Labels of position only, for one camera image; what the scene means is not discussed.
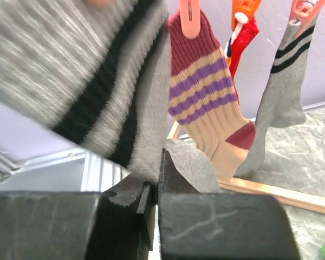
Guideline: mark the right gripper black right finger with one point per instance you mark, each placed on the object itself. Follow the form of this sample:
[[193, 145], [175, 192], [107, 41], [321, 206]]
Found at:
[[196, 225]]

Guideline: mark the wooden clothes rack frame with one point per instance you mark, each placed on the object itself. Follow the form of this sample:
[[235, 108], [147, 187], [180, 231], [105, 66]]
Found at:
[[225, 180]]

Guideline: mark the pink round clip hanger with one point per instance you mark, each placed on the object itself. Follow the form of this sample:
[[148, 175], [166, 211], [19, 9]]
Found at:
[[244, 11]]

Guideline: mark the red sock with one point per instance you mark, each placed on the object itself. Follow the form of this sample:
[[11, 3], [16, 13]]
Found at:
[[244, 32]]

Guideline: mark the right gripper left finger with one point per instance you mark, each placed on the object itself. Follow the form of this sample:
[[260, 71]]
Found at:
[[115, 224]]

